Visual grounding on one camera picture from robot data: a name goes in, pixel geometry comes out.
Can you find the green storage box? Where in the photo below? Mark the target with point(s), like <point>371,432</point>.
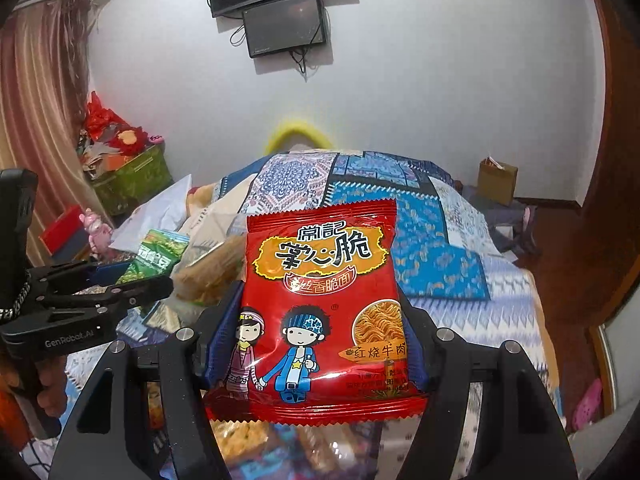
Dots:
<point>135,180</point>

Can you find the person's left hand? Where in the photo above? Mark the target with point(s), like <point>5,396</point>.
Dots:
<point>52,385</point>

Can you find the clear fried cracker packet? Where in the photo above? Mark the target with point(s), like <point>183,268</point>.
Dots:
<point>240,439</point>

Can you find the small black wall monitor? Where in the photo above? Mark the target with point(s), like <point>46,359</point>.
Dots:
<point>285,25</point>

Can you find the pile of red decorations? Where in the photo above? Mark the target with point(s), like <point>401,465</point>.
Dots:
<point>112,125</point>

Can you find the pink slipper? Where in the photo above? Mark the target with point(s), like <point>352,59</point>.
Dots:
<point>587,405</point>

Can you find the tan biscuit roll packet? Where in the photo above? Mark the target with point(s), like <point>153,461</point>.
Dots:
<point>210,272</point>

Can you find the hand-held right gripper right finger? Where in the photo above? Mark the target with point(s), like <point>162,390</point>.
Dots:
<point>425,342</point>

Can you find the green snack packet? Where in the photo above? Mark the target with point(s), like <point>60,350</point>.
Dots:
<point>155,257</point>

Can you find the red cartoon noodle snack packet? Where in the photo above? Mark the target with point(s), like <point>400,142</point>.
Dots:
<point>320,310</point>

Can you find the brown wooden door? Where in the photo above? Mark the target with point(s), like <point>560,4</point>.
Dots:
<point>615,135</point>

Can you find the striped brown curtain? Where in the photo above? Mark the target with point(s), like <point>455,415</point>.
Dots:
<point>40,110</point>

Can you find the yellow foam tube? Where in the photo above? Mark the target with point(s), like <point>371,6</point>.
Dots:
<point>297,130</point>

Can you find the pink toy figure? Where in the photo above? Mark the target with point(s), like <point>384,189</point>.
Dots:
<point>97,230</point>

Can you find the white pillow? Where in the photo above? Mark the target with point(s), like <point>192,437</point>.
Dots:
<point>155,210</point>

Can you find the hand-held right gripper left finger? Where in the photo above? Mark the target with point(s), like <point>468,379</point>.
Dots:
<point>220,332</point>

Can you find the small cardboard box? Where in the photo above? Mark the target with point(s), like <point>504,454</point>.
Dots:
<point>496,181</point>

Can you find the red box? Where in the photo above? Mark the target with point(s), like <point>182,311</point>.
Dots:
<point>65,232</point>

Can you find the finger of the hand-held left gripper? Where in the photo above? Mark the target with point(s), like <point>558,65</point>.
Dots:
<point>140,290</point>
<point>107,271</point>

